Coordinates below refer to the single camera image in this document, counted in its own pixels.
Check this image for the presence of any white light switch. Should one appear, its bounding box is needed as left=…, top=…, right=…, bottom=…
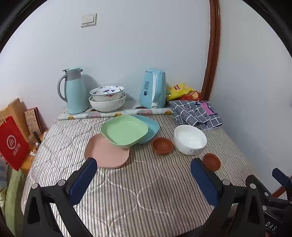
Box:
left=81, top=13, right=97, bottom=28

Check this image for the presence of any green plate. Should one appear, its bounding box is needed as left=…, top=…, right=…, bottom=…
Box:
left=100, top=114, right=149, bottom=149

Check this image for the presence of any plain white bowl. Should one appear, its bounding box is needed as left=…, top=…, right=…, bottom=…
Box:
left=174, top=125, right=208, bottom=156

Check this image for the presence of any yellow snack bag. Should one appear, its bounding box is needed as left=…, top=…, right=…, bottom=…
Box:
left=166, top=83, right=193, bottom=102

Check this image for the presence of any wooden bed frame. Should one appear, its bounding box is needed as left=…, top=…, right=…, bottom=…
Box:
left=272, top=182, right=288, bottom=199

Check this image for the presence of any red paper bag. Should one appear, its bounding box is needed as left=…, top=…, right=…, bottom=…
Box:
left=0, top=116, right=30, bottom=171

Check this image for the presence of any blue plate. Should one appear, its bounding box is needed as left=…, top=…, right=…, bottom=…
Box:
left=132, top=114, right=160, bottom=144

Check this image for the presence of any brown paper bag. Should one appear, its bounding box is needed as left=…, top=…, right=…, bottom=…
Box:
left=0, top=98, right=30, bottom=143

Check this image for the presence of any patterned cardboard box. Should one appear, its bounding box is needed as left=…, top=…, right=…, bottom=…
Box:
left=25, top=107, right=43, bottom=137

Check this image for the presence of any red snack bag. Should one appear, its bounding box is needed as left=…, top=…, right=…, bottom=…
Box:
left=180, top=91, right=202, bottom=101

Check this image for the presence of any blue floral porcelain bowl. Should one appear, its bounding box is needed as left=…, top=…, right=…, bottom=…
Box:
left=89, top=86, right=125, bottom=102

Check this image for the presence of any small brown bowl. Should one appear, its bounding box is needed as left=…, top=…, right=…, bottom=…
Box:
left=152, top=137, right=173, bottom=156
left=202, top=153, right=222, bottom=172

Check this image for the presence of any brown wooden door frame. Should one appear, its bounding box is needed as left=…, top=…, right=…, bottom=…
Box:
left=201, top=0, right=221, bottom=102

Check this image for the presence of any large white patterned bowl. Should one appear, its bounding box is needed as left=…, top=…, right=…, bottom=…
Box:
left=89, top=93, right=126, bottom=112

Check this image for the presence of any wooden side table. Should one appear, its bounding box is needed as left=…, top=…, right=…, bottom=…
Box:
left=20, top=130, right=49, bottom=171

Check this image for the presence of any pink plate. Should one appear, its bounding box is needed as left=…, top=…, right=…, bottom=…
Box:
left=84, top=133, right=130, bottom=169

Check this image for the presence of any light blue electric kettle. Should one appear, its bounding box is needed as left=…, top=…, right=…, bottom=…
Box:
left=139, top=68, right=167, bottom=109

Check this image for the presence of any striped quilt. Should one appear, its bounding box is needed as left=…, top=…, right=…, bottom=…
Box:
left=20, top=107, right=263, bottom=237

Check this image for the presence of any green cloth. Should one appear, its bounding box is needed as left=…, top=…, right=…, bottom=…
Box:
left=5, top=166, right=24, bottom=228

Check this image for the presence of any grey checked cloth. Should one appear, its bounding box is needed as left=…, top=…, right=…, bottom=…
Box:
left=170, top=100, right=224, bottom=130

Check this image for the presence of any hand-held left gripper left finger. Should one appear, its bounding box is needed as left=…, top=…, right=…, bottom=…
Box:
left=23, top=157, right=98, bottom=237

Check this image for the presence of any rolled patterned mat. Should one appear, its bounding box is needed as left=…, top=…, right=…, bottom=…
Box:
left=57, top=108, right=174, bottom=121

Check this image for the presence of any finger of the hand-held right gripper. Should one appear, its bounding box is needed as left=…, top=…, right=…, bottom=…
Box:
left=259, top=180, right=274, bottom=206
left=272, top=168, right=292, bottom=190

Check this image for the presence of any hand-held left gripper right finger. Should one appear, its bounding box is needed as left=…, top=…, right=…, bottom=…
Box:
left=190, top=158, right=266, bottom=237

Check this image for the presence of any light blue thermos jug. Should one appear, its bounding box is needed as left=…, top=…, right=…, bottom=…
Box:
left=57, top=67, right=90, bottom=115

